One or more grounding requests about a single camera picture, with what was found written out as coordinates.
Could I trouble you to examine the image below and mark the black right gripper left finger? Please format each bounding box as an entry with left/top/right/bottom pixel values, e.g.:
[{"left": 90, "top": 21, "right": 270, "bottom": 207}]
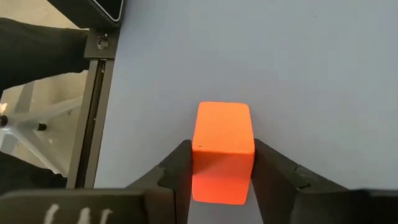
[{"left": 0, "top": 139, "right": 193, "bottom": 224}]

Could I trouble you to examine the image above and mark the black bulky object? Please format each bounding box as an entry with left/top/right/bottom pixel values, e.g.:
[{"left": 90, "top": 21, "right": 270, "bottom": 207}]
[
  {"left": 0, "top": 17, "right": 91, "bottom": 94},
  {"left": 0, "top": 151, "right": 68, "bottom": 197}
]

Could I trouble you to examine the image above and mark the grey office chair base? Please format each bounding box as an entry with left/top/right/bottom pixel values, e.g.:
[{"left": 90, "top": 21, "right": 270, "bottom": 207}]
[{"left": 0, "top": 80, "right": 85, "bottom": 175}]

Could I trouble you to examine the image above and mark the orange-red rectangular block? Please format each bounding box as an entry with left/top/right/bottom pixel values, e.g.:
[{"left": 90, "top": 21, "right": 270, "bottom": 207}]
[{"left": 191, "top": 101, "right": 256, "bottom": 206}]

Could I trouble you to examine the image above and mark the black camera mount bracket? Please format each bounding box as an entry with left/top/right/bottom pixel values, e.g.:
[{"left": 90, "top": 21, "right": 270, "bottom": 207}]
[{"left": 83, "top": 27, "right": 121, "bottom": 60}]

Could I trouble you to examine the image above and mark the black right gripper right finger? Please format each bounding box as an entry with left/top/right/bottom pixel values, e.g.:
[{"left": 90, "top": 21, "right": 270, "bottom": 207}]
[{"left": 250, "top": 138, "right": 398, "bottom": 224}]

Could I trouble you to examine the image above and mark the black camera with white rim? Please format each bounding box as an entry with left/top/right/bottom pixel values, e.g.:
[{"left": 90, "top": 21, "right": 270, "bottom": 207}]
[{"left": 46, "top": 0, "right": 125, "bottom": 29}]

